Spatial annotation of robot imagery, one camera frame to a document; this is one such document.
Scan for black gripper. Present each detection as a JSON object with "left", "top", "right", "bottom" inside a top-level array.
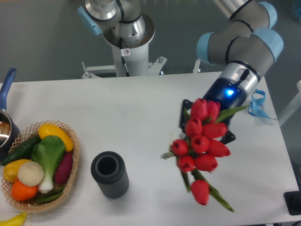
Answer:
[{"left": 178, "top": 77, "right": 250, "bottom": 145}]

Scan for red tulip bouquet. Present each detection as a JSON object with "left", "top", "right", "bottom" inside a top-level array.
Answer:
[{"left": 161, "top": 98, "right": 246, "bottom": 212}]

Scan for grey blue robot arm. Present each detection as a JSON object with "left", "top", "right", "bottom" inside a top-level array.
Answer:
[{"left": 78, "top": 0, "right": 284, "bottom": 125}]

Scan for dark grey ribbed vase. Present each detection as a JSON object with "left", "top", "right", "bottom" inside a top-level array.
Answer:
[{"left": 90, "top": 151, "right": 129, "bottom": 199}]

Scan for black device at edge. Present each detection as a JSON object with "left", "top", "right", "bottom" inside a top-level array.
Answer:
[{"left": 284, "top": 191, "right": 301, "bottom": 216}]

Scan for purple sweet potato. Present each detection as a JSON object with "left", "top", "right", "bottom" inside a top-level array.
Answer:
[{"left": 54, "top": 152, "right": 73, "bottom": 184}]

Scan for green bok choy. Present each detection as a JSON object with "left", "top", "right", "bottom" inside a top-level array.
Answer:
[{"left": 31, "top": 136, "right": 65, "bottom": 194}]

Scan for green bean pods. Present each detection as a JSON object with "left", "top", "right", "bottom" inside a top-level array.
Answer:
[{"left": 35, "top": 187, "right": 64, "bottom": 204}]

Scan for green cucumber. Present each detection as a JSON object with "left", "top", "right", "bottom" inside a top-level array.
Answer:
[{"left": 1, "top": 135, "right": 41, "bottom": 166}]

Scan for white garlic bulb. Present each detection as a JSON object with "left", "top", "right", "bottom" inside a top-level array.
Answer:
[{"left": 17, "top": 161, "right": 44, "bottom": 187}]

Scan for woven wicker basket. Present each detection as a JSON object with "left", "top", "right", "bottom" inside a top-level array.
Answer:
[{"left": 1, "top": 120, "right": 80, "bottom": 213}]

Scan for orange fruit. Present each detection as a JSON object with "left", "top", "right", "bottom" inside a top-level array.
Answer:
[{"left": 11, "top": 180, "right": 38, "bottom": 201}]

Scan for yellow bell pepper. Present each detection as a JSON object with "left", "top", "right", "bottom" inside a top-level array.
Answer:
[{"left": 3, "top": 159, "right": 31, "bottom": 183}]

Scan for yellow banana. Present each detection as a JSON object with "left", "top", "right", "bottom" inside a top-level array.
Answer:
[{"left": 0, "top": 212, "right": 27, "bottom": 226}]

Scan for blue ribbon strap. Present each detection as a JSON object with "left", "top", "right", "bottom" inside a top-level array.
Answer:
[{"left": 247, "top": 88, "right": 277, "bottom": 121}]

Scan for white furniture frame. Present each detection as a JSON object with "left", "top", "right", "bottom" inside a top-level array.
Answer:
[{"left": 278, "top": 81, "right": 301, "bottom": 127}]

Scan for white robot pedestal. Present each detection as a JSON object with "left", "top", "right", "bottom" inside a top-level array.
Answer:
[{"left": 78, "top": 7, "right": 167, "bottom": 79}]

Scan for blue handled saucepan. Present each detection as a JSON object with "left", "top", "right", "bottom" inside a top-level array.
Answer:
[{"left": 0, "top": 68, "right": 20, "bottom": 161}]

